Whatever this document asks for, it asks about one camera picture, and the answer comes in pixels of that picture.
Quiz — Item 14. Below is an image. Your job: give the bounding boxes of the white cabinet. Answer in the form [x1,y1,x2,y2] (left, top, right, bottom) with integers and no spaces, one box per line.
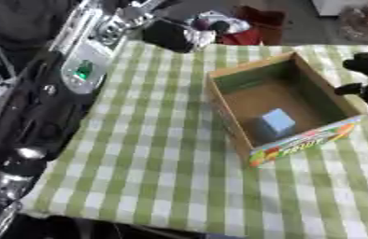
[309,0,368,17]

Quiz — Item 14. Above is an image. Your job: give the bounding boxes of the tan cardboard box green inside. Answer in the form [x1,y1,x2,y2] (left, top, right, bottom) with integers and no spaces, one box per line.
[205,50,367,169]

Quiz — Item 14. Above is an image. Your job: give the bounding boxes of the light blue cube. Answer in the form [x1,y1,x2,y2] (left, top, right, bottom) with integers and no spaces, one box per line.
[259,107,299,135]

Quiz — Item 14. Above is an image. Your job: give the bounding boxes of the red bag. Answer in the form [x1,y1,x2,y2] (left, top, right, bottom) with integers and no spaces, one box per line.
[217,5,289,47]

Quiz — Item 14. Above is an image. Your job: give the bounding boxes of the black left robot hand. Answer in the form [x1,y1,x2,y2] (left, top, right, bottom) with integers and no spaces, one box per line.
[139,9,253,54]

